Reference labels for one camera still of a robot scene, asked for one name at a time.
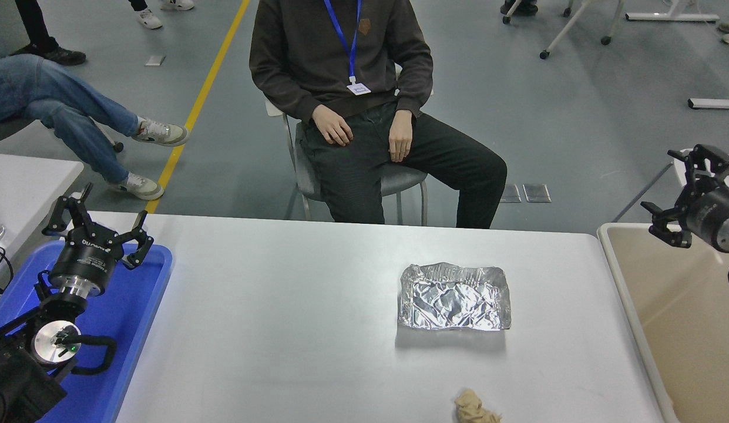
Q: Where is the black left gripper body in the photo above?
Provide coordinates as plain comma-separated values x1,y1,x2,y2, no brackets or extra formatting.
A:
48,223,125,290

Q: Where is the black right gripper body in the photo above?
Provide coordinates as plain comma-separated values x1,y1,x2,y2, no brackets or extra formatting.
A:
686,186,729,249

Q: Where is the foil tray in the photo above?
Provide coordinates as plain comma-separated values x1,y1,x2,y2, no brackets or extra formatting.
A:
398,262,512,331

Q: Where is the tan paper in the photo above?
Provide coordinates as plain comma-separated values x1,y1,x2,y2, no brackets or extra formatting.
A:
454,389,503,423

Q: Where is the person's right hand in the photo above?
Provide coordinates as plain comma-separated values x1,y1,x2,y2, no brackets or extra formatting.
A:
311,105,353,147

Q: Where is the person's left hand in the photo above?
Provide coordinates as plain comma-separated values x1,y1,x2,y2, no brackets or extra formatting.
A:
388,109,414,163

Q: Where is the white side table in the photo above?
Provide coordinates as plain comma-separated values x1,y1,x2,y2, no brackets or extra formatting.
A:
0,152,85,277

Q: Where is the large pale bin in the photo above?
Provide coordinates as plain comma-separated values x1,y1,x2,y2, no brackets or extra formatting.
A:
597,222,729,423

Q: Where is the blue plastic tray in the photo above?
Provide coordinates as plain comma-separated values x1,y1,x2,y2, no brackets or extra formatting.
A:
0,241,174,423

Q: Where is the seated person in jeans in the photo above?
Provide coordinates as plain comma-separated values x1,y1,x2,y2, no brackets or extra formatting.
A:
0,52,190,202

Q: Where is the white desk foot bar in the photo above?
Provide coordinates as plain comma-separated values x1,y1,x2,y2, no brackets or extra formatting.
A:
626,12,720,23

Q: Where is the person in black trousers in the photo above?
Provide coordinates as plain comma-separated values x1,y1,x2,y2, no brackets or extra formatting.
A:
13,0,88,66

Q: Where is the grey laptop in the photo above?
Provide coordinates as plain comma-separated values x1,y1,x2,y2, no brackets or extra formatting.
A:
0,0,33,66

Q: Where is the white rolling office chair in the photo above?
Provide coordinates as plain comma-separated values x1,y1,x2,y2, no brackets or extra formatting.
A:
502,0,626,61

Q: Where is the person in white shoes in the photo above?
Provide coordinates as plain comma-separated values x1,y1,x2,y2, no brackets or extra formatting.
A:
128,0,196,30

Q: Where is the person in dark shoes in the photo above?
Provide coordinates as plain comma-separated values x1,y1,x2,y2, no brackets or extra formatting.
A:
500,0,539,17

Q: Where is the grey chair with metal legs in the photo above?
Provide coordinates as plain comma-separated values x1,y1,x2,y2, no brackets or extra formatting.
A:
264,65,434,227

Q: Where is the seated person with lanyard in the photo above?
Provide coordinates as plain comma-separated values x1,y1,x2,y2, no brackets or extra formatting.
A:
249,0,508,229

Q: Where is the blue lanyard with badge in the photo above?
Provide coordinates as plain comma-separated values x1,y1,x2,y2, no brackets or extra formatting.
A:
323,0,372,96

